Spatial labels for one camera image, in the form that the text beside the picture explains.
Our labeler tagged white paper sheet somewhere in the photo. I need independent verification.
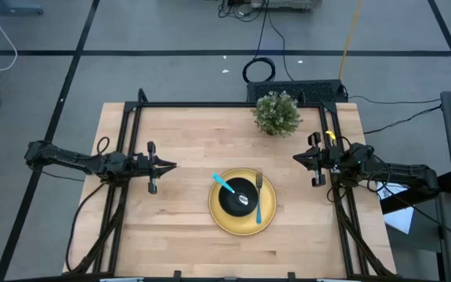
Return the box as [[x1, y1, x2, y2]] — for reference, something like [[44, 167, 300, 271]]
[[374, 182, 417, 235]]

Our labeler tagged coiled black cable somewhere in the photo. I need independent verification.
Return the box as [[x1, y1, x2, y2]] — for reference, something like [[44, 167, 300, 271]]
[[241, 0, 277, 85]]

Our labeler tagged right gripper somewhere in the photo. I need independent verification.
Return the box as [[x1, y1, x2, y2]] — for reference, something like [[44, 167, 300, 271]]
[[292, 132, 341, 188]]

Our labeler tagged black cable bundle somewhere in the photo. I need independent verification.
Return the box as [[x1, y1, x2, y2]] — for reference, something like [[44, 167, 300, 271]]
[[216, 0, 268, 24]]

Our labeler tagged black beam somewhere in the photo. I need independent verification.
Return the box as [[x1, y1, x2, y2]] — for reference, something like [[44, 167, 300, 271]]
[[380, 172, 451, 215]]

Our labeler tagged potted green plant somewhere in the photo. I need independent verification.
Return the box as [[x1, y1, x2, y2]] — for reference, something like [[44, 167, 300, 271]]
[[251, 90, 304, 137]]

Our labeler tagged black bowl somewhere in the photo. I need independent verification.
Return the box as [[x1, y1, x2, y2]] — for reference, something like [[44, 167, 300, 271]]
[[218, 176, 259, 218]]

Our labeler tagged yellow round plate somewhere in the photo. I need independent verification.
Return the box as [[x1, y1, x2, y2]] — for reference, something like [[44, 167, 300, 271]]
[[208, 168, 278, 237]]

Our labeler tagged thin black cable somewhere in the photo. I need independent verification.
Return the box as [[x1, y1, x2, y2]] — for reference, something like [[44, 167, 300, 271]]
[[346, 95, 442, 106], [363, 104, 442, 136]]

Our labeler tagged black perforated metal box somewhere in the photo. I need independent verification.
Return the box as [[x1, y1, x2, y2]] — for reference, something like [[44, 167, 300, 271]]
[[246, 79, 348, 105]]

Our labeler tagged grey equipment case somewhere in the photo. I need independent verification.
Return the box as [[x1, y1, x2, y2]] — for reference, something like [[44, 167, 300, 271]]
[[250, 0, 323, 12]]

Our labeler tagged black aluminium rig frame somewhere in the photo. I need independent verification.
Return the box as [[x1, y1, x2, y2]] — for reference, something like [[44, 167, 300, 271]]
[[61, 88, 398, 280]]

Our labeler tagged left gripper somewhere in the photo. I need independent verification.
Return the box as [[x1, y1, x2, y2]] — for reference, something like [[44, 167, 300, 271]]
[[132, 141, 178, 195]]

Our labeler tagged white cable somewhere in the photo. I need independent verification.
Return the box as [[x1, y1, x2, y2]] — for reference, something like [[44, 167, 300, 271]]
[[0, 0, 19, 74]]

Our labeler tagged fork with teal handle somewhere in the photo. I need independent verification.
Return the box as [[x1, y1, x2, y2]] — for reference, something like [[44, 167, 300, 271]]
[[254, 171, 264, 226]]

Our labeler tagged yellow cable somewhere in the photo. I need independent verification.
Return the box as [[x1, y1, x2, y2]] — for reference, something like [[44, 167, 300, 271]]
[[337, 0, 365, 81]]

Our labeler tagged spoon with teal handle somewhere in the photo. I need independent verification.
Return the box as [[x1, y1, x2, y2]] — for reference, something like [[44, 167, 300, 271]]
[[211, 172, 250, 207]]

